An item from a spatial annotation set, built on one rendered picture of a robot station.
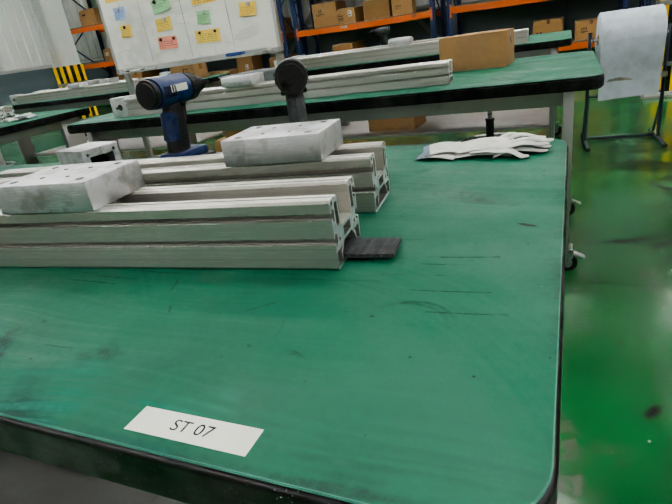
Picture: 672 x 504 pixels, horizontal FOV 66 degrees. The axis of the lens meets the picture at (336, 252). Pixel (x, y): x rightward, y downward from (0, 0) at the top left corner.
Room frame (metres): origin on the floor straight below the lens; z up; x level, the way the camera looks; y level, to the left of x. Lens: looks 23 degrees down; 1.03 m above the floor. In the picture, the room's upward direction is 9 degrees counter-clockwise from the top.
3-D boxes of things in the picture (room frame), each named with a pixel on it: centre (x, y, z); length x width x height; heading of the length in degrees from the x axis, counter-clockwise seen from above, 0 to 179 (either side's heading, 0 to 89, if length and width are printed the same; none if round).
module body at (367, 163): (0.91, 0.29, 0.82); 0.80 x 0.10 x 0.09; 69
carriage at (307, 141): (0.82, 0.05, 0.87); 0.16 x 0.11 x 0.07; 69
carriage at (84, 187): (0.73, 0.36, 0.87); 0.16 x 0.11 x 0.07; 69
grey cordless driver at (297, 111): (1.05, 0.03, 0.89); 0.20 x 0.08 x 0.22; 1
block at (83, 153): (1.18, 0.53, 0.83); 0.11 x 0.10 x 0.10; 144
